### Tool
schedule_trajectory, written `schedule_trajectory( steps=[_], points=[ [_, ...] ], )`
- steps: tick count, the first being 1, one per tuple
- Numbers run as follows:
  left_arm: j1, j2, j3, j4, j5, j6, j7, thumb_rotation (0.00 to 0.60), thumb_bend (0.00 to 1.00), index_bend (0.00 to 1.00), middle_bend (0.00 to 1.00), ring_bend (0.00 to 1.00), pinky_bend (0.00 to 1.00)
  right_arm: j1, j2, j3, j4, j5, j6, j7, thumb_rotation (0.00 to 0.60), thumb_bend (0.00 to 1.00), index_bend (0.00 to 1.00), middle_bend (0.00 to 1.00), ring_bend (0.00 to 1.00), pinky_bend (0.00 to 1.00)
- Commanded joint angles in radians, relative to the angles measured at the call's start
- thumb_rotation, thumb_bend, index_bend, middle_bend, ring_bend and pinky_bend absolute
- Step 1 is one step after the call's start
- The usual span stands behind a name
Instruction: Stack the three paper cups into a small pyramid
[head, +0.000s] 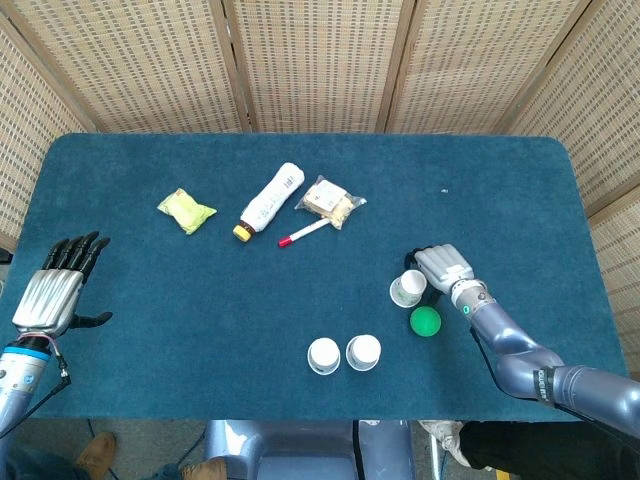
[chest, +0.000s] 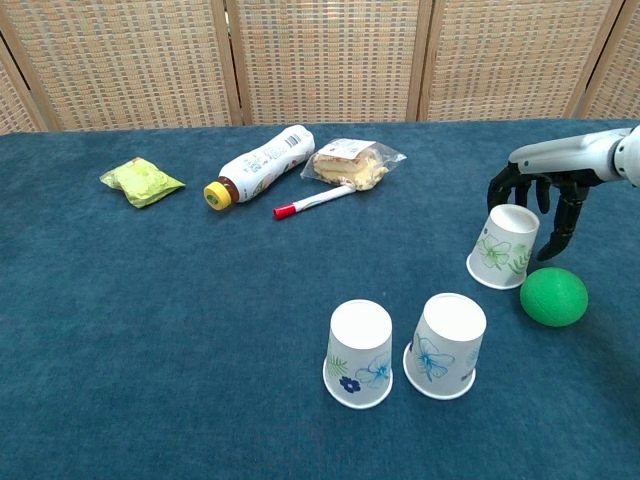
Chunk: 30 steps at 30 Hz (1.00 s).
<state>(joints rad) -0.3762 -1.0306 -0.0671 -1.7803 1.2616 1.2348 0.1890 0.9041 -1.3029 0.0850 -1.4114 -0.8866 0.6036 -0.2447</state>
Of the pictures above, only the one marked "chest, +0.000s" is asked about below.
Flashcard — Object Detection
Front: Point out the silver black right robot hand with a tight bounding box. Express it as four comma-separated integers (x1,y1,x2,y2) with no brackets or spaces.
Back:
487,127,632,263

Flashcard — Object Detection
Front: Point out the paper cup with navy flower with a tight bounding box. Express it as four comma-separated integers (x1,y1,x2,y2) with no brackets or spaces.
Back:
322,298,394,411

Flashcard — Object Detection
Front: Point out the paper cup with green flower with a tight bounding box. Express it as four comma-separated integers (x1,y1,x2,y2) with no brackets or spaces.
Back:
465,203,542,291

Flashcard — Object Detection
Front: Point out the paper cup with blue flower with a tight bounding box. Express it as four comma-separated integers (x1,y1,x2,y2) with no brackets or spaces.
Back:
402,292,488,401

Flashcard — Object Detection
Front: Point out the woven folding screen panel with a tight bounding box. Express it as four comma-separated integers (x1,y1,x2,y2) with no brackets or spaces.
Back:
0,48,49,134
579,0,640,122
0,0,244,133
223,0,434,127
418,0,627,123

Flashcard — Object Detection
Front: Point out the green ball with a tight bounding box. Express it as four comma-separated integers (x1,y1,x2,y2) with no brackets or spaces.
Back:
519,267,590,328

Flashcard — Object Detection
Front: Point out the bread in clear plastic bag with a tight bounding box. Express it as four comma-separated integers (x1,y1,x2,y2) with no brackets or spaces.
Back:
299,138,408,193

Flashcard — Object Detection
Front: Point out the white marker with red cap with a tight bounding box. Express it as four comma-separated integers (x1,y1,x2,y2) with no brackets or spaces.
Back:
272,185,351,220

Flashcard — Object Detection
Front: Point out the white bottle with yellow cap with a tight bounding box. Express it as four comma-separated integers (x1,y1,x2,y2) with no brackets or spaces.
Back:
203,124,317,213

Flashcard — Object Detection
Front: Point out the blue tablecloth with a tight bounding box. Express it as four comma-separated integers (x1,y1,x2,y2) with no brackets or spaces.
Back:
0,118,640,480

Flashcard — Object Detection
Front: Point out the green snack packet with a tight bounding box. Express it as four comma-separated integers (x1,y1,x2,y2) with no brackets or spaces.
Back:
98,156,187,210

